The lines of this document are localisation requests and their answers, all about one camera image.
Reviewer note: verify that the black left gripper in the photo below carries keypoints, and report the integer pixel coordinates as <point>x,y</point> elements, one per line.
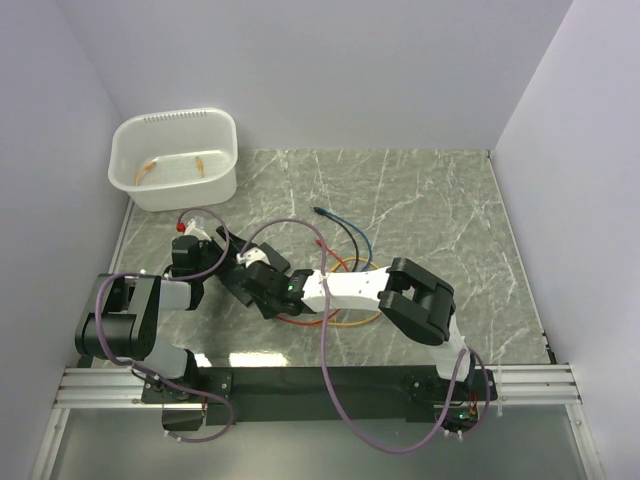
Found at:
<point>236,244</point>

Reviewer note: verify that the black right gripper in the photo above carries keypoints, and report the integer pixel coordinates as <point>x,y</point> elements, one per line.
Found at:
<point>268,312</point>

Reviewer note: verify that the black network switch box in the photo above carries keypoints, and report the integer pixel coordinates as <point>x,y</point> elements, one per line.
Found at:
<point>245,282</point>

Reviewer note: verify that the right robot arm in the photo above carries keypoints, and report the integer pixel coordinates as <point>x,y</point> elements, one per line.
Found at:
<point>417,302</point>

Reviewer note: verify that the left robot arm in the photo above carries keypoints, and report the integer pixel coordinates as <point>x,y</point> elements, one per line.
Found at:
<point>120,319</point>

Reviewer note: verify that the white plastic tub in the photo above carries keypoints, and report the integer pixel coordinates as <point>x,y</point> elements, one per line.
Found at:
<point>176,159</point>

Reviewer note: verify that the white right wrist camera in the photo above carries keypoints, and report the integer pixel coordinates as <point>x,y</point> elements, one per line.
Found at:
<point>250,256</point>

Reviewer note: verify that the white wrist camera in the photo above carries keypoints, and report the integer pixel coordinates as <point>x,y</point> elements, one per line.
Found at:
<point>196,227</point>
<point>250,256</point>

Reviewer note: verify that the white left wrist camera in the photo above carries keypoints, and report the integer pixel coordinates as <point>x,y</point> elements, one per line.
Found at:
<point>196,227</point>

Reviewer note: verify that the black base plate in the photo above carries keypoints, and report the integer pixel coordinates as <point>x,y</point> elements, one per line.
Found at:
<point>269,394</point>

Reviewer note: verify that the aluminium rail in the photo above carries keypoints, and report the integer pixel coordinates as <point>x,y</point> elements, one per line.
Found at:
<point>513,385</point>

